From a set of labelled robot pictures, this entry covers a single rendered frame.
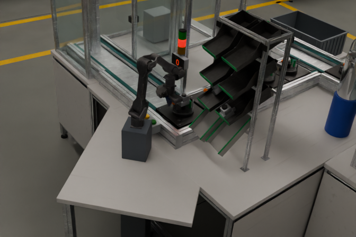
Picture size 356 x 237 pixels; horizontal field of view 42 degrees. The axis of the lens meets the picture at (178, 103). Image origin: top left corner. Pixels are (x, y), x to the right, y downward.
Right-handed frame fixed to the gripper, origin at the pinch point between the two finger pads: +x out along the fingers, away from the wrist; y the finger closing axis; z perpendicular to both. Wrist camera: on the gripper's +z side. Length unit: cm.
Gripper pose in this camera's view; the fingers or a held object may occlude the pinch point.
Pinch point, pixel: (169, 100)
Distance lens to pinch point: 274.6
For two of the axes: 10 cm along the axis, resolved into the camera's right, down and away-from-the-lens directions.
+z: -7.9, 3.0, -5.3
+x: -0.5, 8.3, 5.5
